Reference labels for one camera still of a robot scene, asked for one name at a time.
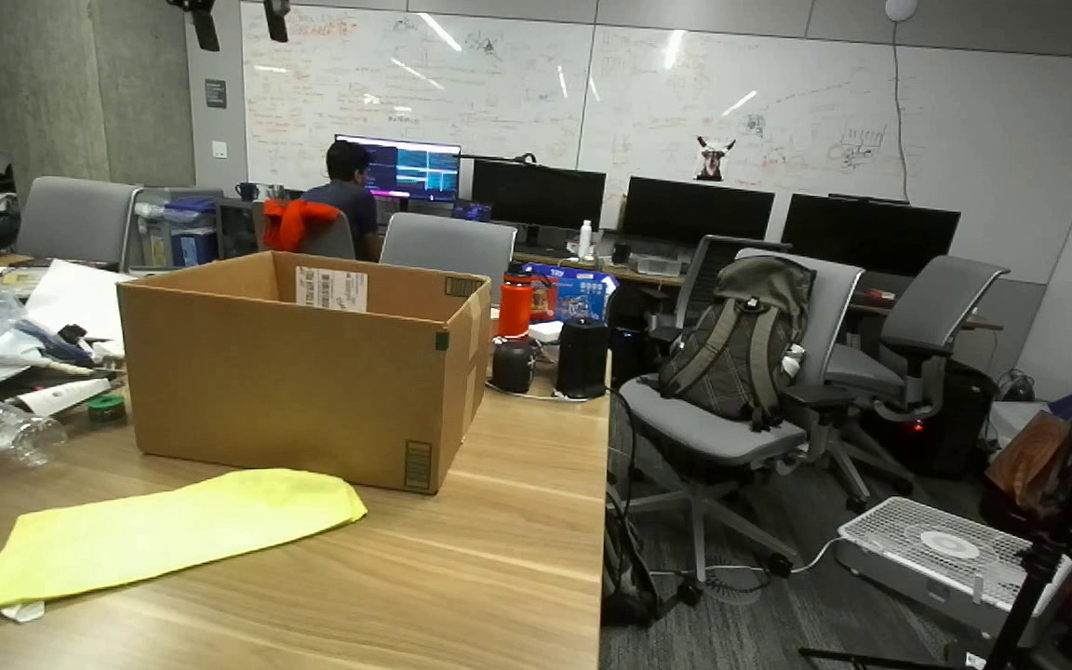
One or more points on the brown cardboard box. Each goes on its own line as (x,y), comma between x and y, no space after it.
(314,384)

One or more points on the person in dark shirt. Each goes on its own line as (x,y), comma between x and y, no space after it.
(347,188)

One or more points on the red orange jacket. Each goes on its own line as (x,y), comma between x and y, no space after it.
(304,226)

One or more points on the monitor with blue screen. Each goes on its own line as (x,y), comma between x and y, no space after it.
(419,173)

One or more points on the laptop with purple screen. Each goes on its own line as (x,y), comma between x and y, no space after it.
(469,211)

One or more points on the light grey office chair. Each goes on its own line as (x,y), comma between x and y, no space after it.
(446,247)

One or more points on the white papers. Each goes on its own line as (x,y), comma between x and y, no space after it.
(70,302)

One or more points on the black computer monitor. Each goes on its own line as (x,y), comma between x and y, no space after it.
(871,231)
(697,211)
(541,195)

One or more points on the red bottle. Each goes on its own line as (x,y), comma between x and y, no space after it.
(513,306)

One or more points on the white bottle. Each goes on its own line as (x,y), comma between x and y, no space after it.
(587,242)

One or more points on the green tape roll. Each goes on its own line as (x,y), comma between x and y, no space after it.
(104,407)

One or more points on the blue printed package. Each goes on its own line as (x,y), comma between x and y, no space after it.
(587,297)

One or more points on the black mug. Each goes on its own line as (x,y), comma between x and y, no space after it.
(513,365)

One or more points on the clear plastic bottle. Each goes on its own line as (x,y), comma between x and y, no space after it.
(2,430)

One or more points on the small animal figure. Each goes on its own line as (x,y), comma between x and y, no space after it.
(714,158)

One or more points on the yellow cloth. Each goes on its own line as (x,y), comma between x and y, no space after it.
(188,526)

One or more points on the olive grey backpack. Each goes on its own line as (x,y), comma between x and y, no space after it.
(733,348)

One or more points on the white round lamp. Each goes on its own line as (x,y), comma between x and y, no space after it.
(902,5)

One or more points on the white flat device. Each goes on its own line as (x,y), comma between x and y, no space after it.
(930,545)

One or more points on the brown bag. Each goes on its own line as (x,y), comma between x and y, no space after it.
(1031,468)

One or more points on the black tripod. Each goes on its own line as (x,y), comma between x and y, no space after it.
(1020,620)

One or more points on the large wall whiteboard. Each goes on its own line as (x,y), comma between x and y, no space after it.
(687,98)

